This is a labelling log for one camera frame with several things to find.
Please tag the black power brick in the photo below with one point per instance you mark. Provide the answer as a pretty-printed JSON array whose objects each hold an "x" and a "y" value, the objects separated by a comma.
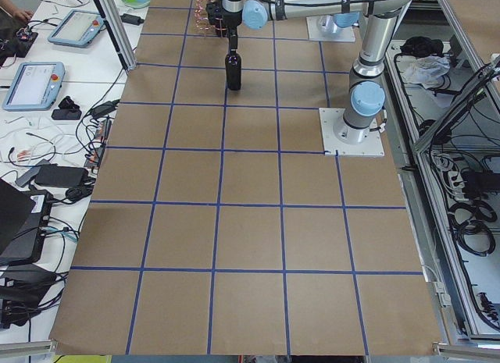
[{"x": 60, "y": 176}]

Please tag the dark wine bottle carried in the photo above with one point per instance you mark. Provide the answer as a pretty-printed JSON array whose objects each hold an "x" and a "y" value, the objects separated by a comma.
[{"x": 233, "y": 67}]

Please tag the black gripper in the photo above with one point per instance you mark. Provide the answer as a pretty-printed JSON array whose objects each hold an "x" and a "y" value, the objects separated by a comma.
[{"x": 231, "y": 21}]

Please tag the person hand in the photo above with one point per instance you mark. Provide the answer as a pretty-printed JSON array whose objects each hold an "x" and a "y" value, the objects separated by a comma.
[{"x": 23, "y": 15}]

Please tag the aluminium frame post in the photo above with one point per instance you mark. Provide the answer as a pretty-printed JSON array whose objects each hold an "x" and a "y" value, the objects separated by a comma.
[{"x": 120, "y": 41}]

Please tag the upper blue teach pendant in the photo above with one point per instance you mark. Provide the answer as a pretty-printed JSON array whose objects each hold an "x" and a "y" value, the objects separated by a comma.
[{"x": 78, "y": 29}]

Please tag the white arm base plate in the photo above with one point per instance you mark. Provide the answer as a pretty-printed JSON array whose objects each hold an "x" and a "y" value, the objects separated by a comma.
[{"x": 339, "y": 139}]

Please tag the blue teach pendant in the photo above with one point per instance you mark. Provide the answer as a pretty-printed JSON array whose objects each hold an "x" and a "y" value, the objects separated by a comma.
[
  {"x": 78, "y": 29},
  {"x": 35, "y": 86}
]

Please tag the black laptop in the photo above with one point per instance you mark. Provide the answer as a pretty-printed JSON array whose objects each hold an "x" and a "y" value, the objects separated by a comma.
[{"x": 24, "y": 217}]

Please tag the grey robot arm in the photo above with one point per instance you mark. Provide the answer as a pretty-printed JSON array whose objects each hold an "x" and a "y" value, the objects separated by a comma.
[
  {"x": 286, "y": 79},
  {"x": 334, "y": 23}
]

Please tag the crumpled white cloth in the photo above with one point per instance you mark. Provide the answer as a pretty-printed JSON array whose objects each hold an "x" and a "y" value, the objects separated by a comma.
[{"x": 428, "y": 72}]

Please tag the copper wire wine basket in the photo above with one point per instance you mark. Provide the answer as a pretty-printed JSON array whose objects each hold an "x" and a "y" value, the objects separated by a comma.
[{"x": 202, "y": 23}]

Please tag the lower blue teach pendant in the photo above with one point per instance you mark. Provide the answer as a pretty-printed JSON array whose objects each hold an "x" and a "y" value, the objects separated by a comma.
[{"x": 35, "y": 86}]

